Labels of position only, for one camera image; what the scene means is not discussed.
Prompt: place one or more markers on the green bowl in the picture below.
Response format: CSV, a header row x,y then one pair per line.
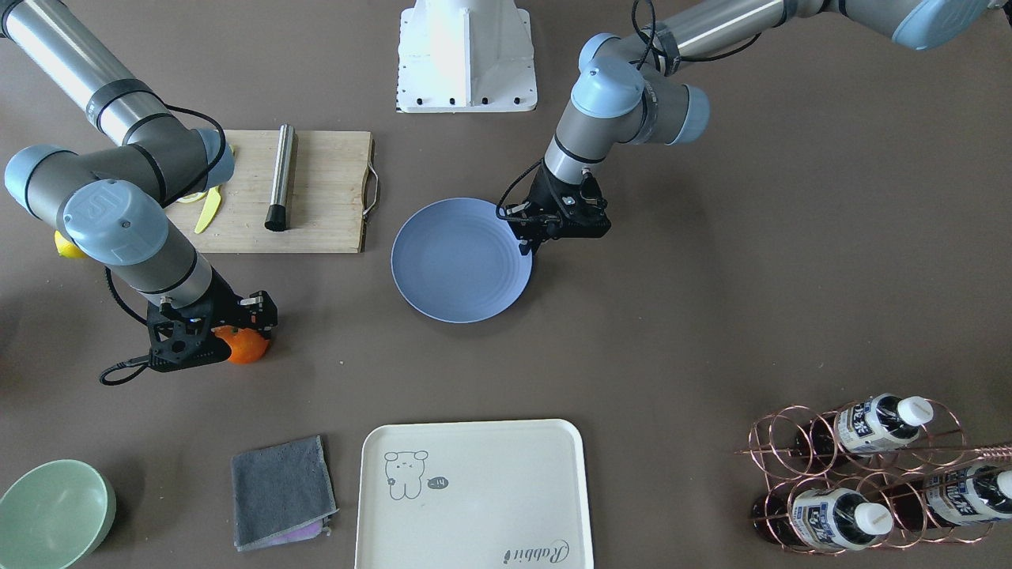
x,y
55,515

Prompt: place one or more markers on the grey folded cloth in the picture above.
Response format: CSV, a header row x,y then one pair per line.
x,y
281,494

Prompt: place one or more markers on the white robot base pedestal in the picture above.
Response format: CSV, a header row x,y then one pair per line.
x,y
465,56

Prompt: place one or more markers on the orange mandarin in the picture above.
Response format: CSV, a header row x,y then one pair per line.
x,y
246,345

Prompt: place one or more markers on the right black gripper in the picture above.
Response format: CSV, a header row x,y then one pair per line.
x,y
228,307

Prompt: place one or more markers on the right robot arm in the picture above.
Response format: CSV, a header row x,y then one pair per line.
x,y
111,204

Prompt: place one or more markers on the yellow lemon lower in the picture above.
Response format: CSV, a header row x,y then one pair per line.
x,y
66,248

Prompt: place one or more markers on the tea bottle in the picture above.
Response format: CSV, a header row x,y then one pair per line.
x,y
880,423
821,520
973,495

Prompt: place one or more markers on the steel muddler black tip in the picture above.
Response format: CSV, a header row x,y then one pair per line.
x,y
276,219

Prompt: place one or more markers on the wooden cutting board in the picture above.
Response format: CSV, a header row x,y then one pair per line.
x,y
326,196

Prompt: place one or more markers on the copper wire bottle rack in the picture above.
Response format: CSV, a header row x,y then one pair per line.
x,y
941,446

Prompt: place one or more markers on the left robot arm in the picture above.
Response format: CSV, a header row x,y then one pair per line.
x,y
622,96

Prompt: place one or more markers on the yellow plastic knife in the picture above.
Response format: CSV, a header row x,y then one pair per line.
x,y
211,204

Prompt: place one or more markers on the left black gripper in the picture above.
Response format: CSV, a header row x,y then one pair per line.
x,y
548,192

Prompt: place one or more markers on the cream rabbit tray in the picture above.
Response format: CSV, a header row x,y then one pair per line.
x,y
483,494

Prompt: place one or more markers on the tea bottle top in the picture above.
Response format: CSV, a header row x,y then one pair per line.
x,y
880,423

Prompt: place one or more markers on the blue plate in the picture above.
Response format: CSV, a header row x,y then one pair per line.
x,y
456,261

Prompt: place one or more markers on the thin lemon slice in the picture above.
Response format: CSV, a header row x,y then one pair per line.
x,y
192,198

